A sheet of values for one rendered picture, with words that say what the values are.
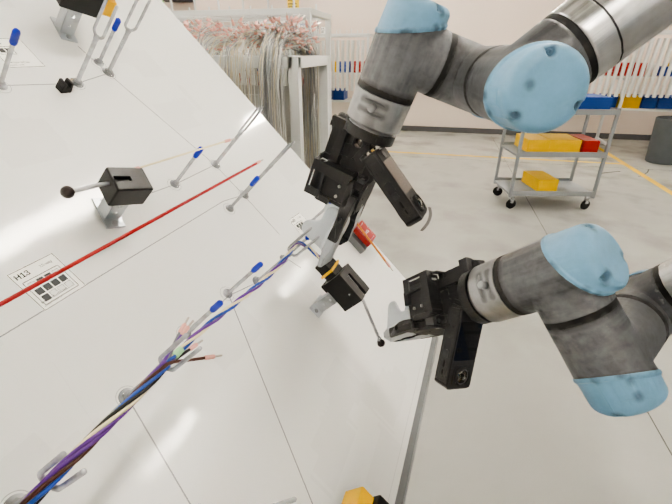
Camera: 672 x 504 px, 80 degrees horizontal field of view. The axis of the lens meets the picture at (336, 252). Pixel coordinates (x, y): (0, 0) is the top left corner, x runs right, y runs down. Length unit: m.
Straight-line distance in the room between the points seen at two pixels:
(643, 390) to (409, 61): 0.42
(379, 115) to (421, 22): 0.11
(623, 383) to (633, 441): 1.73
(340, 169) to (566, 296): 0.31
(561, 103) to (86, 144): 0.57
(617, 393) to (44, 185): 0.66
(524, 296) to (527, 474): 1.46
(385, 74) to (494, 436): 1.68
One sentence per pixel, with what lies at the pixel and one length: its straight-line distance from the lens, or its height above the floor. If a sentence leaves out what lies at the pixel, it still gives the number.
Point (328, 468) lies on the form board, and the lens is 0.60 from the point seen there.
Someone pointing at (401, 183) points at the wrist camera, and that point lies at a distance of 0.55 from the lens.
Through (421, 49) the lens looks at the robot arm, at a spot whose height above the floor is 1.45.
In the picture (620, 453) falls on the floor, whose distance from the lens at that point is 2.14.
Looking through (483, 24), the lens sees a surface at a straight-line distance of 8.63.
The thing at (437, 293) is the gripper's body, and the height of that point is 1.15.
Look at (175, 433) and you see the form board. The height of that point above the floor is 1.09.
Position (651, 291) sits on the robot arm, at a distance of 0.58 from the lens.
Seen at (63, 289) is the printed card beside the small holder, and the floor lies 1.23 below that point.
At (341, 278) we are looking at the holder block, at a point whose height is 1.13.
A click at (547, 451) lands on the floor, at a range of 2.01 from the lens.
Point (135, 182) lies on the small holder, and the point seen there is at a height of 1.31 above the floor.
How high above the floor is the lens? 1.45
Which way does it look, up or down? 27 degrees down
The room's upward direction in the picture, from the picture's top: straight up
